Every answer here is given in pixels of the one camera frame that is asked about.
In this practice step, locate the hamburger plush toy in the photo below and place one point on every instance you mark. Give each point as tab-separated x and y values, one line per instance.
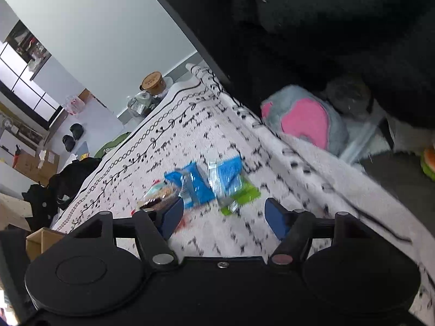
429	163

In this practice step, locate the blue silver snack packet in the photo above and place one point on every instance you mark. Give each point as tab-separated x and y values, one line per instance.
227	173

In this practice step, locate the green cloth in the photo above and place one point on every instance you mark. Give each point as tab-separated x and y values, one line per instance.
114	144

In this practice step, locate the cardboard boxes on floor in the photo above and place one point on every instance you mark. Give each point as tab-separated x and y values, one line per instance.
30	166

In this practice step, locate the small white fan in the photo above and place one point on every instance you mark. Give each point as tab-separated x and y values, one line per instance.
4	124

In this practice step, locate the pink plastic bag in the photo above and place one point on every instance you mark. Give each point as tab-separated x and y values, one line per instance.
74	105

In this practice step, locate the light green snack packet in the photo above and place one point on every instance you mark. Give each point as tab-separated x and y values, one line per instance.
243	193

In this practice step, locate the black clothes heap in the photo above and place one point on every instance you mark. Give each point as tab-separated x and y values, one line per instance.
64	183

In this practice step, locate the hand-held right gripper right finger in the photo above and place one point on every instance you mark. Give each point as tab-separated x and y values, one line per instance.
276	219

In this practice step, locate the dark upright board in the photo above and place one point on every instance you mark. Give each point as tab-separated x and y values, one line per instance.
210	23

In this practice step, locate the brown paper cup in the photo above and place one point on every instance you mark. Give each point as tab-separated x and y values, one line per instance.
153	83

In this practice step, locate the kitchen shelf with bottles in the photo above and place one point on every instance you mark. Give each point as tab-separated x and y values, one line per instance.
29	46

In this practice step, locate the glass-paned door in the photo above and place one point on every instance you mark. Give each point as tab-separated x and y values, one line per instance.
20	85

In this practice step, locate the brown cardboard box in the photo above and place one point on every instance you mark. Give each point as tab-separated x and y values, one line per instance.
37	244

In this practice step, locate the grey pink plush toy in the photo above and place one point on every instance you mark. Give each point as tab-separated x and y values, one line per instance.
306	122

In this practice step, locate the clear bag with jar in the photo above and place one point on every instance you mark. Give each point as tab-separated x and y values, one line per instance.
141	103

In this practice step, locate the wooden table with cloth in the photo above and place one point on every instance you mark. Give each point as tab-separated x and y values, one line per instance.
13	210

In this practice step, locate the clear cookie packet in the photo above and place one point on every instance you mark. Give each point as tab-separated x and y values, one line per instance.
159	193

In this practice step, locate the white black-patterned blanket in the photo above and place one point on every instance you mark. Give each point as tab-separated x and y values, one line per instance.
204	125

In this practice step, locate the clear plastic jar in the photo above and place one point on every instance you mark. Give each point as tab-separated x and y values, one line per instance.
350	95

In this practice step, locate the black fleece blanket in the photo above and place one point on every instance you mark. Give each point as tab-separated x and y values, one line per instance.
340	23

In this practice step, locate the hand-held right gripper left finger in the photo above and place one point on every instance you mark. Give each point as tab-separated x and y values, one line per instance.
171	217

